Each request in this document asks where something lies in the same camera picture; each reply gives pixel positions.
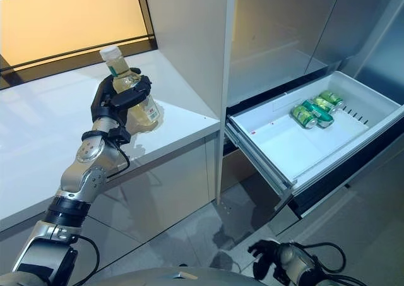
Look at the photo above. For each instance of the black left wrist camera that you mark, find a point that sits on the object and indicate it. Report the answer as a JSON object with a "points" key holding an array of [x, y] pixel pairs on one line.
{"points": [[119, 135]]}

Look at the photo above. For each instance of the silver robot torso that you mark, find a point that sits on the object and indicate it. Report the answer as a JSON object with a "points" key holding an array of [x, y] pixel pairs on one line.
{"points": [[189, 278]]}

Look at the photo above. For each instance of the yellow drink bottle white cap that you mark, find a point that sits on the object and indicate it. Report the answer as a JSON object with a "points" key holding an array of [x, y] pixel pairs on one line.
{"points": [[121, 68]]}

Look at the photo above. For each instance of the tall white cabinet panel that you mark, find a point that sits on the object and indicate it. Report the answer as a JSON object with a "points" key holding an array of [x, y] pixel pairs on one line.
{"points": [[189, 30]]}

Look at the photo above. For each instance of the teal green drink can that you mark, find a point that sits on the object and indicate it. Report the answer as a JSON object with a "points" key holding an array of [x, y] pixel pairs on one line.
{"points": [[318, 114]]}

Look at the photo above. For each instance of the stainless steel fridge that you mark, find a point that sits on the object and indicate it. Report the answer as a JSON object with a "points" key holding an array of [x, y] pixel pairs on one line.
{"points": [[277, 24]]}

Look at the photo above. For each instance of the light green drink can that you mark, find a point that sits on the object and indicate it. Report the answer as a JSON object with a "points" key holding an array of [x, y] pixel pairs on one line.
{"points": [[301, 115], [322, 102], [329, 96]]}

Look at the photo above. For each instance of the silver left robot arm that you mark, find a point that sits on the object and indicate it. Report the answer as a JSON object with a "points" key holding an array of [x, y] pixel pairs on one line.
{"points": [[82, 178]]}

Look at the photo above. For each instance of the fridge drawer with white bin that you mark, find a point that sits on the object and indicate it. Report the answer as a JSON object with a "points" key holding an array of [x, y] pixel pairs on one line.
{"points": [[284, 140]]}

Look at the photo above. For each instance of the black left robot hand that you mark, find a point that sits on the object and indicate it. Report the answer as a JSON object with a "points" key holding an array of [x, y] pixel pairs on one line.
{"points": [[104, 106]]}

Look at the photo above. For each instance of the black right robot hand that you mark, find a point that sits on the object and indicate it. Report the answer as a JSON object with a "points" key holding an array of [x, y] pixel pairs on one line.
{"points": [[266, 257]]}

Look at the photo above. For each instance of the black framed lit window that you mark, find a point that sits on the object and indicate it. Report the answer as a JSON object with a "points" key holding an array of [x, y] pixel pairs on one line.
{"points": [[63, 14]]}

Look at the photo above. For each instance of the white counter cabinet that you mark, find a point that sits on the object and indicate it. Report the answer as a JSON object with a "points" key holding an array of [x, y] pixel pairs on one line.
{"points": [[38, 134]]}

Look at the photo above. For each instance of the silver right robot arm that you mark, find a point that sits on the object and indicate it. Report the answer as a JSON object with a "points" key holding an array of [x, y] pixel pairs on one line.
{"points": [[303, 264]]}

